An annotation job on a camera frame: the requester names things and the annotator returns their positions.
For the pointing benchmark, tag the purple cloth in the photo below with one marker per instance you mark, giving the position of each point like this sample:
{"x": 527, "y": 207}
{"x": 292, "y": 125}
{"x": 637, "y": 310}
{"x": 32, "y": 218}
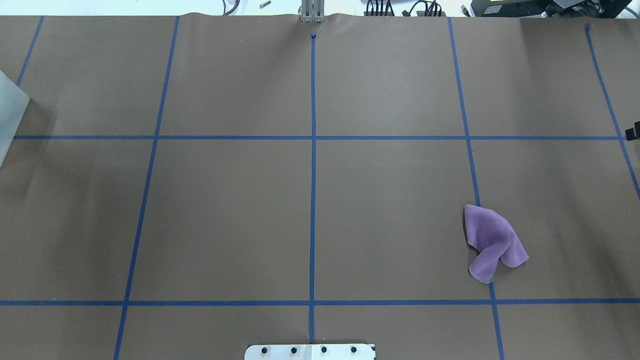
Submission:
{"x": 494, "y": 239}

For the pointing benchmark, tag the clear plastic box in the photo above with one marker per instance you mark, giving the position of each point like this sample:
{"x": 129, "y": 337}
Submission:
{"x": 13, "y": 103}

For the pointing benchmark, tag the aluminium frame post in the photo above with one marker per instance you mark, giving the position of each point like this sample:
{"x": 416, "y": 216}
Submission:
{"x": 312, "y": 11}

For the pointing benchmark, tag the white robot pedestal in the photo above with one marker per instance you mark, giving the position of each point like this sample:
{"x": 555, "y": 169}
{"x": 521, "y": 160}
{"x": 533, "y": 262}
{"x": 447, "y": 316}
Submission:
{"x": 331, "y": 351}

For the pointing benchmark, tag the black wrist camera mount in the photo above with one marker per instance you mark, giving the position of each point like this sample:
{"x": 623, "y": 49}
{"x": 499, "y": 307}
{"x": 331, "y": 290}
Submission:
{"x": 633, "y": 133}

